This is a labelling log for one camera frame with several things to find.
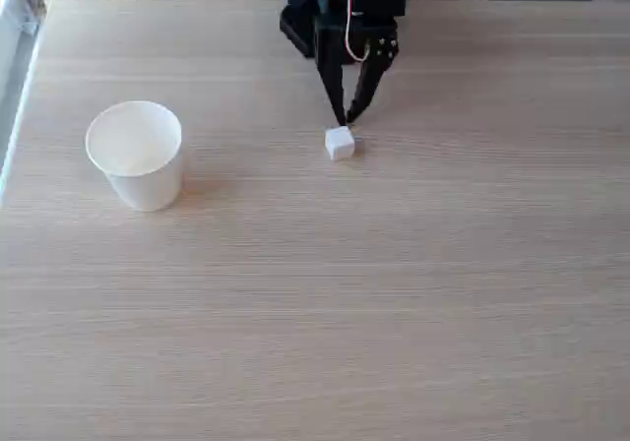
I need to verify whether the small white block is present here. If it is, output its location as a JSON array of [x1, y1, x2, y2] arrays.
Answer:
[[324, 125, 356, 162]]

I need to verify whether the white paper cup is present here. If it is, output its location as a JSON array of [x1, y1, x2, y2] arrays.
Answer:
[[85, 99, 185, 214]]

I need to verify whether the clear plastic bag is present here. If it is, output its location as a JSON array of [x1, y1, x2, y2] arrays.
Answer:
[[0, 0, 42, 36]]

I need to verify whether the white and red gripper cable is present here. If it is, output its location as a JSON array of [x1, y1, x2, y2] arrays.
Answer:
[[343, 0, 376, 65]]

